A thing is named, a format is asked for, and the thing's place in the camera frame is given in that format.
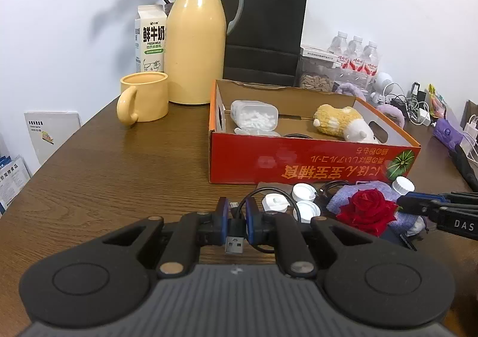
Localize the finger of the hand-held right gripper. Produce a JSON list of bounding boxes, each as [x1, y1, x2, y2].
[[403, 191, 478, 207], [396, 196, 451, 217]]

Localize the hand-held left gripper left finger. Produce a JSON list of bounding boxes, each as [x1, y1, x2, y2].
[[100, 197, 231, 280]]

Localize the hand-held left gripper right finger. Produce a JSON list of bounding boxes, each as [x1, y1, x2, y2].
[[244, 197, 375, 280]]

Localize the white lid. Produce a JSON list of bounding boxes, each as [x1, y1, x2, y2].
[[390, 176, 415, 196]]

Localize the black usb cable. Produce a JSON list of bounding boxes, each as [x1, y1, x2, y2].
[[224, 180, 352, 256]]

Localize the red rose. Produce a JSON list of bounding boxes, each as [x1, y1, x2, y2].
[[336, 189, 400, 238]]

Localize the orange cardboard box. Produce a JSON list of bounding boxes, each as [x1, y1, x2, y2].
[[208, 79, 422, 185]]

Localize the purple woven pouch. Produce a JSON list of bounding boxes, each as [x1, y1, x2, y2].
[[326, 180, 428, 237]]

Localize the clear container of white beads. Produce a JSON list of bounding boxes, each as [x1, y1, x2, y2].
[[230, 100, 281, 137]]

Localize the yellow and white plush toy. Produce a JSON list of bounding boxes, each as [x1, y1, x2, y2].
[[313, 104, 380, 144]]

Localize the black folded umbrella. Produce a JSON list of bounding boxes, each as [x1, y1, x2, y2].
[[450, 144, 478, 192]]

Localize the purple printed bag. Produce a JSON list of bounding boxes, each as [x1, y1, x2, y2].
[[433, 117, 464, 151]]

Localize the white charger plug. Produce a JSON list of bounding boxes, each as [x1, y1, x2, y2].
[[460, 115, 478, 164]]

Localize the purple fluffy headband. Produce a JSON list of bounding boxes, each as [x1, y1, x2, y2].
[[375, 103, 408, 129], [334, 82, 369, 97]]

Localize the colourful snack packets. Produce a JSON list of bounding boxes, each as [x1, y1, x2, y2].
[[428, 83, 447, 117]]

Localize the brown paper bag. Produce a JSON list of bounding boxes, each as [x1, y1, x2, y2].
[[464, 100, 478, 124]]

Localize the yellow mug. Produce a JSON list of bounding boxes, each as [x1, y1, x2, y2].
[[116, 72, 170, 129]]

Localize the clear nut container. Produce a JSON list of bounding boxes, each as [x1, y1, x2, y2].
[[295, 45, 343, 93]]

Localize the yellow thermos jug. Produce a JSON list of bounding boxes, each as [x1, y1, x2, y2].
[[164, 0, 245, 105]]

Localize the white board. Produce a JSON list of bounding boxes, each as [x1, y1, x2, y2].
[[24, 111, 81, 166]]

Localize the white milk carton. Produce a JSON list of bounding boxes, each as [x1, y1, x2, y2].
[[134, 4, 168, 74]]

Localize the black paper bag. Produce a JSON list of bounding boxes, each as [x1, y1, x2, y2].
[[217, 0, 309, 88]]

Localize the blue printed packets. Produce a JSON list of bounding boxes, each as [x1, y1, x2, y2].
[[0, 154, 33, 214]]

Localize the tangle of charger cables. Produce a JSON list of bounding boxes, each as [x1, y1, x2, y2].
[[388, 85, 434, 127]]

